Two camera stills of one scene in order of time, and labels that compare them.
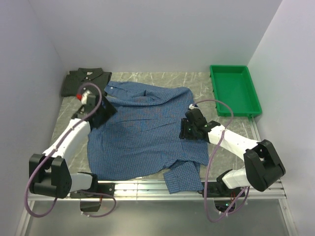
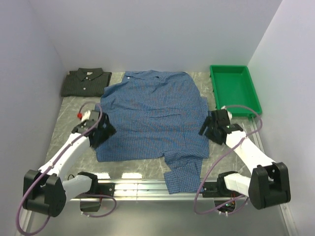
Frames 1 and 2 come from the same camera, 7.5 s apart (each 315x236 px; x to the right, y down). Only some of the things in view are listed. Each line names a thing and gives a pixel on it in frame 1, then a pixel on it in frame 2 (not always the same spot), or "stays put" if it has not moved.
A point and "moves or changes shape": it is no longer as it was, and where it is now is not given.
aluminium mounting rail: x=155 y=190 stays put
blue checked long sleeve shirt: x=141 y=139 moves or changes shape
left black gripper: x=109 y=111 to x=108 y=131
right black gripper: x=184 y=133 to x=208 y=134
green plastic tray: x=234 y=85 stays put
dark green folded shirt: x=72 y=81 stays put
